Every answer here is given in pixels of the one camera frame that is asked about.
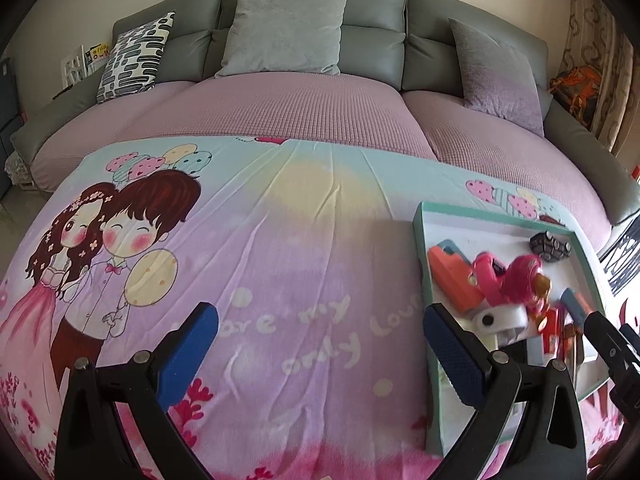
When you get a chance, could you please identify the white lace cloth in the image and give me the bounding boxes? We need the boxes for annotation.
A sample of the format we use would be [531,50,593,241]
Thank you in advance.
[5,152,36,193]

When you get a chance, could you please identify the white magazine rack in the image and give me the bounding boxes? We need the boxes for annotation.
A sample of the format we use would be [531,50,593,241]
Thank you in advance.
[61,45,93,86]

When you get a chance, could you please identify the white watch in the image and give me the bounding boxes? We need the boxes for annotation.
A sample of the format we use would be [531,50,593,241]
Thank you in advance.
[470,305,531,343]

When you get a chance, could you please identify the pink printed blanket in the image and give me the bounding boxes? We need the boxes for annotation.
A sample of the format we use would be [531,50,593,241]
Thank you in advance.
[0,137,640,480]

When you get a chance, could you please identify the beige patterned curtain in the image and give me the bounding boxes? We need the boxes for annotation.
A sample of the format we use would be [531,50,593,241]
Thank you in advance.
[562,0,640,161]

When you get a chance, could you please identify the teal cardboard box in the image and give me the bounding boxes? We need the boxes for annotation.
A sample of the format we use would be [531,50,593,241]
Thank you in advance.
[412,201,608,458]

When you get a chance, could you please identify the grey sofa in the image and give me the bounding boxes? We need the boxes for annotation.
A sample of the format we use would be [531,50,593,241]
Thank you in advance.
[10,0,640,241]

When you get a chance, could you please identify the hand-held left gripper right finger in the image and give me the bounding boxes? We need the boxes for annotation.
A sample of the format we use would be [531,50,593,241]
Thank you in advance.
[422,302,588,480]

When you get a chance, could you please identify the pink puppy toy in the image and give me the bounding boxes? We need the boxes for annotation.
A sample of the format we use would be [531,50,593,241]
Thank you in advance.
[497,254,553,326]

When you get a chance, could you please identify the black white patterned pillow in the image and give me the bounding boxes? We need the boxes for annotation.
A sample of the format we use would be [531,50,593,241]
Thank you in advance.
[96,11,176,105]

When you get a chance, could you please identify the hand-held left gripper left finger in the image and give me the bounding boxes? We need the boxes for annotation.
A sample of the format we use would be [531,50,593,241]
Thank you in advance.
[54,301,221,480]

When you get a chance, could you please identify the lavender grey pillow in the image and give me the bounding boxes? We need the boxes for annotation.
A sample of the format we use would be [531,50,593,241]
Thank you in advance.
[448,17,553,136]

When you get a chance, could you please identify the orange backpack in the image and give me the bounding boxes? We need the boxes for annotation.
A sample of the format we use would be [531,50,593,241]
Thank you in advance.
[550,65,603,128]

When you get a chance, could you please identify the orange toy pistol green wheel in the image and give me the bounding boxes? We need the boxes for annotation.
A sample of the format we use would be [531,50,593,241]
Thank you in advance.
[427,242,483,316]

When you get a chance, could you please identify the grey blue cabinet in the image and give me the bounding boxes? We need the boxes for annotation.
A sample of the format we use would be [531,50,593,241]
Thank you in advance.
[0,55,23,201]

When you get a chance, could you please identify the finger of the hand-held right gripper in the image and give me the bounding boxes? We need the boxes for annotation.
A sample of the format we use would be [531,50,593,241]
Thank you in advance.
[617,322,640,358]
[584,310,638,413]

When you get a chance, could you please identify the pink watch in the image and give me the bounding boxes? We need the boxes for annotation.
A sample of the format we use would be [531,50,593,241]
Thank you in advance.
[467,252,506,311]

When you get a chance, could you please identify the black toy car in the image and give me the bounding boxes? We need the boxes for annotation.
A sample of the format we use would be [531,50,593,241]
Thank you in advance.
[530,230,573,263]

